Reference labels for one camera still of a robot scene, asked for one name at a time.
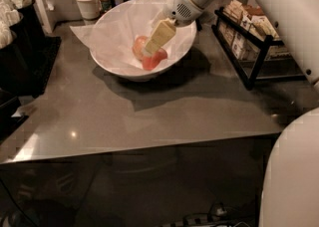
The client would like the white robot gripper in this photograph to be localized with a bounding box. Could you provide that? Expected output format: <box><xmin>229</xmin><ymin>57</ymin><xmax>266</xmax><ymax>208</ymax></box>
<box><xmin>143</xmin><ymin>0</ymin><xmax>213</xmax><ymax>56</ymax></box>

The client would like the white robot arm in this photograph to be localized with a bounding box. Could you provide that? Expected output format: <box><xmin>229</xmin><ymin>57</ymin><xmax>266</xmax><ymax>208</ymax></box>
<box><xmin>156</xmin><ymin>0</ymin><xmax>319</xmax><ymax>227</ymax></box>

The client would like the yellowish red apple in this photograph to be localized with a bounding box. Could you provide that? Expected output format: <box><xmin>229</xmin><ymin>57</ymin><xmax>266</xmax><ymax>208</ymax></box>
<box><xmin>132</xmin><ymin>36</ymin><xmax>148</xmax><ymax>61</ymax></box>

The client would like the white bowl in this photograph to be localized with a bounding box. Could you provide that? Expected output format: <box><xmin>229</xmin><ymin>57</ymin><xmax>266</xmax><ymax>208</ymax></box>
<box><xmin>89</xmin><ymin>0</ymin><xmax>197</xmax><ymax>83</ymax></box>

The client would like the white paper liner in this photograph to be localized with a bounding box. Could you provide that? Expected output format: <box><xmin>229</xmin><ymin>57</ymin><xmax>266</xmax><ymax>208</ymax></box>
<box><xmin>69</xmin><ymin>0</ymin><xmax>197</xmax><ymax>77</ymax></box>

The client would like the white paper cup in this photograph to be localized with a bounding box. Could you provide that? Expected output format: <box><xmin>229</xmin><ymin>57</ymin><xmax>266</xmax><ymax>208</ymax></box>
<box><xmin>75</xmin><ymin>0</ymin><xmax>100</xmax><ymax>20</ymax></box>

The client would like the black wooden condiment rack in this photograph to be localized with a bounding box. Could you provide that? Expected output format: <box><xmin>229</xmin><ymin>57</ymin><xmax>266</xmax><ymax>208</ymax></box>
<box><xmin>211</xmin><ymin>7</ymin><xmax>305</xmax><ymax>90</ymax></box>

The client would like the black tray on left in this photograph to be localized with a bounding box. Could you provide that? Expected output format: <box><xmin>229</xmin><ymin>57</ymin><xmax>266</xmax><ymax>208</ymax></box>
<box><xmin>32</xmin><ymin>37</ymin><xmax>62</xmax><ymax>98</ymax></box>

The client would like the black container with white packets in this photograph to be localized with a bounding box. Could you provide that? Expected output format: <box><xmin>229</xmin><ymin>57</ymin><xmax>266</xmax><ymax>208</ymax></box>
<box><xmin>0</xmin><ymin>0</ymin><xmax>46</xmax><ymax>96</ymax></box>

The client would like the power strip with cables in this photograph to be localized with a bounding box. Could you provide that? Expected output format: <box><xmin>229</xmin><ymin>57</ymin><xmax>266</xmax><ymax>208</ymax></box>
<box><xmin>158</xmin><ymin>201</ymin><xmax>258</xmax><ymax>227</ymax></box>

